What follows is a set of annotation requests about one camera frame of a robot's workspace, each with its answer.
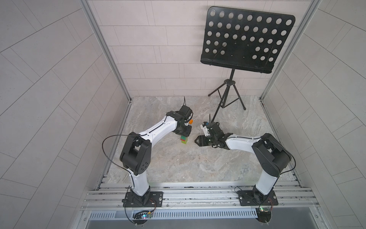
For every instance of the circuit board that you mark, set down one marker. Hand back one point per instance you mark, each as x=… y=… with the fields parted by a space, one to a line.
x=141 y=217
x=264 y=214

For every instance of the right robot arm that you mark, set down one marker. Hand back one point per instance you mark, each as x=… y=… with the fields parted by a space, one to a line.
x=272 y=156

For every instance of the right circuit board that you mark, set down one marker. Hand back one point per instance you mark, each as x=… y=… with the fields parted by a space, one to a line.
x=264 y=214

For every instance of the aluminium rail frame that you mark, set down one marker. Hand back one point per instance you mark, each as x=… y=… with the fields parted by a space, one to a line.
x=201 y=205

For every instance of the black music stand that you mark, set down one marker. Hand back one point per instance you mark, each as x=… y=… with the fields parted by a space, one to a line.
x=245 y=40

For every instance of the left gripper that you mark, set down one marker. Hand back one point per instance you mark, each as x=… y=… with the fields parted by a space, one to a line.
x=187 y=133

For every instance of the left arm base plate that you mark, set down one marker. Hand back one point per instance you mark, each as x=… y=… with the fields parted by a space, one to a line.
x=149 y=200

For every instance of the left circuit board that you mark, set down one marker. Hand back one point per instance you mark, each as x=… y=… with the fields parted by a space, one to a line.
x=141 y=217

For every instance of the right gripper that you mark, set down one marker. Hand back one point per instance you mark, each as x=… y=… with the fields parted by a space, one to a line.
x=201 y=141

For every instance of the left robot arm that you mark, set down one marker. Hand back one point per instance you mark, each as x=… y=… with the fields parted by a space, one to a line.
x=136 y=153

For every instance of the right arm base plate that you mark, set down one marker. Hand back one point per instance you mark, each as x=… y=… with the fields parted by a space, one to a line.
x=256 y=198

